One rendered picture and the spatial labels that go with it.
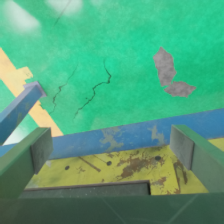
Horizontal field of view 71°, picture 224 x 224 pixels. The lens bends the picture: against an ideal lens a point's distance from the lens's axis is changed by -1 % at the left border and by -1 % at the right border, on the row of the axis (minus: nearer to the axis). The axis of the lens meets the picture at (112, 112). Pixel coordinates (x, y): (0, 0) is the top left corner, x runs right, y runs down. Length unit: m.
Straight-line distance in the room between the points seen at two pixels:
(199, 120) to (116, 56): 0.62
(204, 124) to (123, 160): 0.22
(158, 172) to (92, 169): 0.13
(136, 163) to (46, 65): 0.86
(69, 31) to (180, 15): 0.55
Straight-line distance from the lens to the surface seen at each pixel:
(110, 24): 0.89
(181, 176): 0.31
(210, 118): 0.45
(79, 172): 0.37
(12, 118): 0.95
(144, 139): 0.41
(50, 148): 0.17
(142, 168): 0.33
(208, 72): 1.07
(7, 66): 1.20
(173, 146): 0.17
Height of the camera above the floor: 0.88
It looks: 51 degrees down
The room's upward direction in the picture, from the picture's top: 172 degrees counter-clockwise
